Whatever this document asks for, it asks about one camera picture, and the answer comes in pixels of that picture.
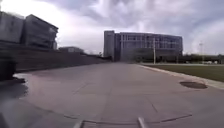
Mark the pale concrete kerb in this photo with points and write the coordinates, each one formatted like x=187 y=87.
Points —
x=180 y=75

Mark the long dark wall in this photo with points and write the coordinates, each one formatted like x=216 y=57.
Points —
x=56 y=58

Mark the dark multi-storey building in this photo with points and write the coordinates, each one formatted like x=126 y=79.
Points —
x=39 y=32

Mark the grey concrete building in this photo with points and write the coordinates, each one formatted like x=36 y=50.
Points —
x=10 y=27

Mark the tall lamp post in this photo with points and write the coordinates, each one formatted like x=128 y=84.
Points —
x=154 y=50

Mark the distant low dark building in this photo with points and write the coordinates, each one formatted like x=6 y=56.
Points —
x=203 y=58

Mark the large glass office building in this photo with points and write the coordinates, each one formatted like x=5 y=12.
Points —
x=146 y=46

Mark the grass lawn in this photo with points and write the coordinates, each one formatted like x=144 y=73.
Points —
x=196 y=70

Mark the grey concrete pavement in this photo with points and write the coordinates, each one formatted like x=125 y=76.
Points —
x=120 y=93

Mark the round manhole cover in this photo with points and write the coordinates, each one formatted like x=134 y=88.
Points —
x=193 y=85

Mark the thin distant pole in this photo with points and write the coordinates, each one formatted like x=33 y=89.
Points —
x=202 y=52

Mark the robot's own part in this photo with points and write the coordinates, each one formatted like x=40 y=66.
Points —
x=142 y=123
x=78 y=124

